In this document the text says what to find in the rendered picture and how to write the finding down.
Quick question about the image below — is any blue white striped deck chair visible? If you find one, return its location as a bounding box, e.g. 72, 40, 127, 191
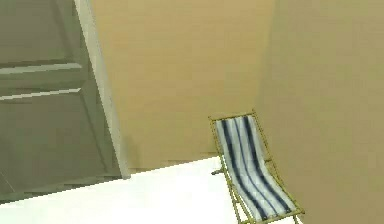
208, 109, 306, 224

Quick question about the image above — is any grey panelled room door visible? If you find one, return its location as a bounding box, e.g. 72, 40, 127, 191
0, 0, 132, 205

